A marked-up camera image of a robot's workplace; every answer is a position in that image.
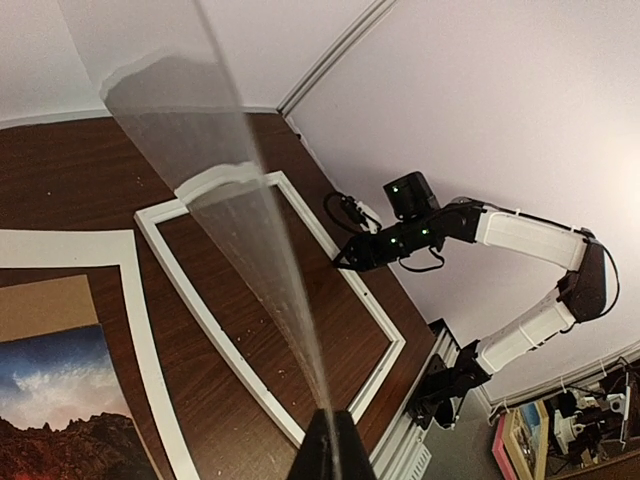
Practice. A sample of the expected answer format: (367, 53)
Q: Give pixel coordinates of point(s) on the white photo mat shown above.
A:
(32, 249)

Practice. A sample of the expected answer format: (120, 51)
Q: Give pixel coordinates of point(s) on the aluminium front rail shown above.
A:
(401, 453)

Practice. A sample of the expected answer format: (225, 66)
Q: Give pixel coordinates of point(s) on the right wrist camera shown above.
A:
(411, 196)

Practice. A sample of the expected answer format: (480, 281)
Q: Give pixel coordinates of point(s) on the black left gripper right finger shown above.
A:
(354, 463)

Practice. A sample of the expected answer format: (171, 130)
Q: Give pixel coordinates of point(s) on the landscape photo print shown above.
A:
(63, 412)

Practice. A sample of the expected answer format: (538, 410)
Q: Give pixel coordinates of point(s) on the white picture frame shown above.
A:
(338, 298)

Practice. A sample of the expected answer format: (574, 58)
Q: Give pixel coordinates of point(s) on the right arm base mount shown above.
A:
(439, 395)

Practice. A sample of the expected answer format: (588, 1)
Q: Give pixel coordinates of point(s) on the brown cardboard backing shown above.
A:
(46, 307)

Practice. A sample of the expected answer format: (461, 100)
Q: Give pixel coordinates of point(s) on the pink framed picture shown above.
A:
(521, 443)

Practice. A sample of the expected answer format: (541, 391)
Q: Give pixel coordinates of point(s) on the clear acrylic sheet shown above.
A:
(161, 73)

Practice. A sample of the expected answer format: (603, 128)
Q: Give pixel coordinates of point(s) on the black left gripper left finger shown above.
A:
(313, 460)

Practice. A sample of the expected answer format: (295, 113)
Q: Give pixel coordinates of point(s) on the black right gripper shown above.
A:
(370, 251)

